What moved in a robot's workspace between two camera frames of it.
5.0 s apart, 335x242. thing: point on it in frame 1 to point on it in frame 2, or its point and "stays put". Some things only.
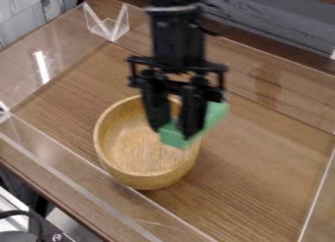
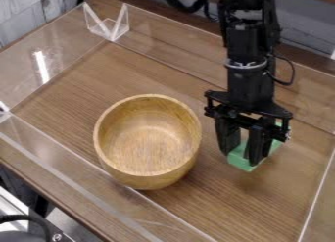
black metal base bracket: x=43 y=229 stays put
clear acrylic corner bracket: x=108 y=28 stays put
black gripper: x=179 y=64 to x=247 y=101
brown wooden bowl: x=129 y=152 stays put
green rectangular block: x=171 y=135 to x=237 y=157
